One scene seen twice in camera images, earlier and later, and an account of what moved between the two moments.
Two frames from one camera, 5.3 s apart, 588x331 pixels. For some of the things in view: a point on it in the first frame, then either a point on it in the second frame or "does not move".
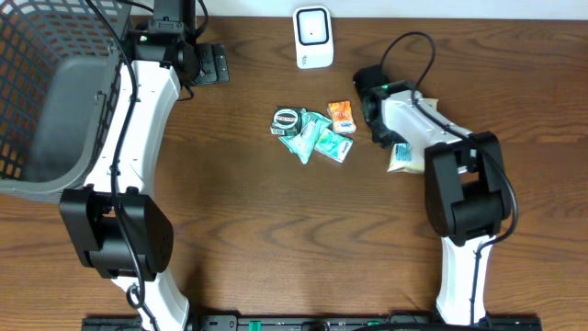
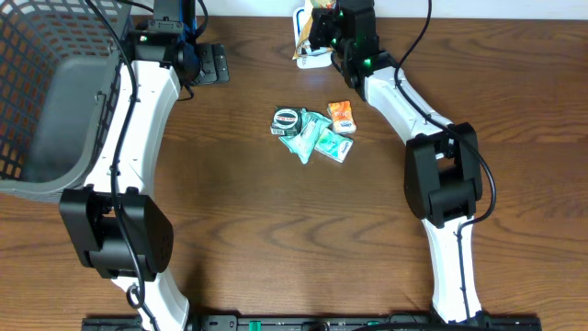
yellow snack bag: x=408 y=158 → x=310 y=5
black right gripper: x=384 y=137 → x=318 y=16
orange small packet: x=343 y=120 does not move
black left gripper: x=213 y=62 does not move
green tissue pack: x=333 y=145 does not move
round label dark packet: x=286 y=120 does not move
